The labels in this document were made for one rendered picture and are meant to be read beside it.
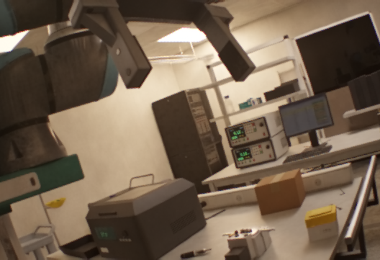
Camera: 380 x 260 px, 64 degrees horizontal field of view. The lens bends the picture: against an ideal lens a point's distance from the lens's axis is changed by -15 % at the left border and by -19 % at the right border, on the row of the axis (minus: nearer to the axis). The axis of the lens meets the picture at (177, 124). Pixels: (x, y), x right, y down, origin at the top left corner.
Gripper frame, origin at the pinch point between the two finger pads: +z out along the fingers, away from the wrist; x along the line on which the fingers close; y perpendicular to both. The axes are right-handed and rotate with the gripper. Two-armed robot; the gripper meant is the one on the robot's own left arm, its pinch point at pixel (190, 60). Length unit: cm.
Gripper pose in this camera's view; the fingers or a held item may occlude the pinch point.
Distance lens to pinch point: 34.2
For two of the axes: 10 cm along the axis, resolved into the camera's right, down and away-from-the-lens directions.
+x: 7.7, -1.2, 6.3
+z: 4.4, 8.1, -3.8
